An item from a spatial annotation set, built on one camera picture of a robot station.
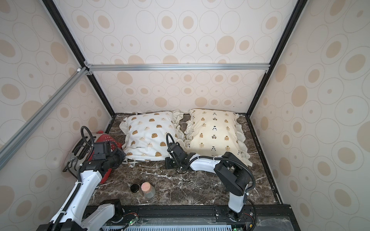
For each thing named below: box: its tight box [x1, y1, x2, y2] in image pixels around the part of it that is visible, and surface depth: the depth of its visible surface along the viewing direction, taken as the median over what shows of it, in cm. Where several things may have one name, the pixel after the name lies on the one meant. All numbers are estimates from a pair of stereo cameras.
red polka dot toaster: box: [64, 133, 126, 185], surface depth 74 cm
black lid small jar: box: [130, 183, 140, 193], surface depth 75 cm
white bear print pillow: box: [119, 110, 186, 161], surface depth 96 cm
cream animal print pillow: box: [184, 108, 253, 167], surface depth 95 cm
